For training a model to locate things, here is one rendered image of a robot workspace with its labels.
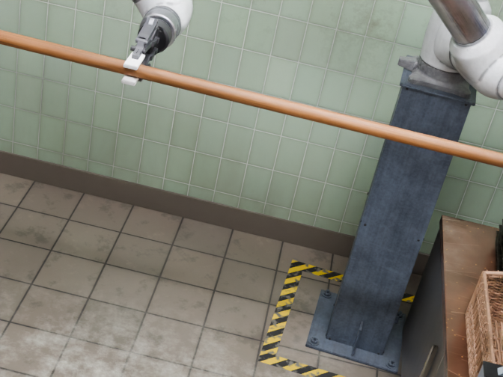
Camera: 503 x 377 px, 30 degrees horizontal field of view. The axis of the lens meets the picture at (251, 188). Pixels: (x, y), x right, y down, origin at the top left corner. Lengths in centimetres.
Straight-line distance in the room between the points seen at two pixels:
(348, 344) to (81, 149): 125
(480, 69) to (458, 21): 15
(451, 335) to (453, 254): 37
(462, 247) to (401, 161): 31
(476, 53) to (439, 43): 22
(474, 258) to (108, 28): 149
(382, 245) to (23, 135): 148
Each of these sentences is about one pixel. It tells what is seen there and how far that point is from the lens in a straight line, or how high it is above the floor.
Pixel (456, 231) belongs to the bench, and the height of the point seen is 58.
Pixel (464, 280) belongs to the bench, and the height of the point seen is 58.
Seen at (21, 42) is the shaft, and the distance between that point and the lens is 209.
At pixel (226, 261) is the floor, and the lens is 349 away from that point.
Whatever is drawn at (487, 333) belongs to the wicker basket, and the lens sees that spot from 234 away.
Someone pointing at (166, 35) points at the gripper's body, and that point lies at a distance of 218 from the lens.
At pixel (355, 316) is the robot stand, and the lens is 318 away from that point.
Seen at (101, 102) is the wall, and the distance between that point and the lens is 352.
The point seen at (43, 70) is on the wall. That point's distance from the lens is 354.
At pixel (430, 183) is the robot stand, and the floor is 71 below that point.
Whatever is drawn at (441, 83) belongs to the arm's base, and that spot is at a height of 102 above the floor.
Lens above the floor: 212
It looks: 33 degrees down
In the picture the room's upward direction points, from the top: 13 degrees clockwise
